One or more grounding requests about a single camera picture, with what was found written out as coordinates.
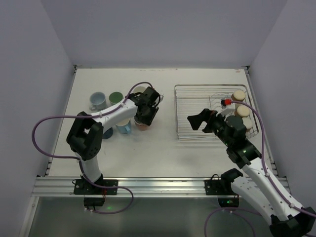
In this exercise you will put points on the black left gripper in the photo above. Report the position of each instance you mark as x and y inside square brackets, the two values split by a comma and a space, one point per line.
[144, 118]

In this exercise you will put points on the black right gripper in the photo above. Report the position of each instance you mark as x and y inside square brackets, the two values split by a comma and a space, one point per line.
[208, 121]

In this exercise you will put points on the teal grey mug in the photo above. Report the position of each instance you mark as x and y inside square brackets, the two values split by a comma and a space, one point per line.
[139, 89]

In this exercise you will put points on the pink mug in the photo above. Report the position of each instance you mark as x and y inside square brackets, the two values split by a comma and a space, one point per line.
[141, 126]

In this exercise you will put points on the sage green cup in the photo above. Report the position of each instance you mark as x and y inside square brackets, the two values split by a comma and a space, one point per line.
[115, 97]

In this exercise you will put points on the light blue mug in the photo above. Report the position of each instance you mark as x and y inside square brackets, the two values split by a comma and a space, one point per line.
[124, 126]

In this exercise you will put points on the dark blue mug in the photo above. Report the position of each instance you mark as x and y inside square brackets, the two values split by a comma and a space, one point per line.
[108, 133]

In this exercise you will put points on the pale blue footed cup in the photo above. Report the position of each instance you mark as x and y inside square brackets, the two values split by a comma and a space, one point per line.
[97, 101]

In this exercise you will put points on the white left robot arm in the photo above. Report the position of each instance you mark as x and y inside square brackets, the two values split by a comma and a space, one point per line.
[85, 135]

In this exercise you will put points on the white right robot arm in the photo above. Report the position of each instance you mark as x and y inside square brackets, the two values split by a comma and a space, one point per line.
[253, 181]

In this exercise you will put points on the cream cup middle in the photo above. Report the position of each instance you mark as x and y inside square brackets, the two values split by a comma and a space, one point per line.
[242, 111]

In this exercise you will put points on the cream cup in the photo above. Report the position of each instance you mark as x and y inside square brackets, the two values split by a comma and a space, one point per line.
[242, 111]
[247, 123]
[238, 95]

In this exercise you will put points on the cream cup far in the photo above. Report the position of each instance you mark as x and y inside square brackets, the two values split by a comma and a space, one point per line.
[238, 95]

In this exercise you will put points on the cream cup near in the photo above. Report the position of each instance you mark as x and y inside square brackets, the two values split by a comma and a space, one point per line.
[247, 123]

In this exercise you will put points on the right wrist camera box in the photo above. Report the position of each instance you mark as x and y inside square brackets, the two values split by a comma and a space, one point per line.
[228, 107]

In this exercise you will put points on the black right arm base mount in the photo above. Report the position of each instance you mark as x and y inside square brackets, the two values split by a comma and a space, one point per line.
[221, 186]

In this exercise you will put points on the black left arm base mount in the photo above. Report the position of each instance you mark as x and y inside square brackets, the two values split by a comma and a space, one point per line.
[94, 196]

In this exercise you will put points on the aluminium front rail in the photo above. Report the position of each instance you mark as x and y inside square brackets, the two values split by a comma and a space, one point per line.
[141, 187]

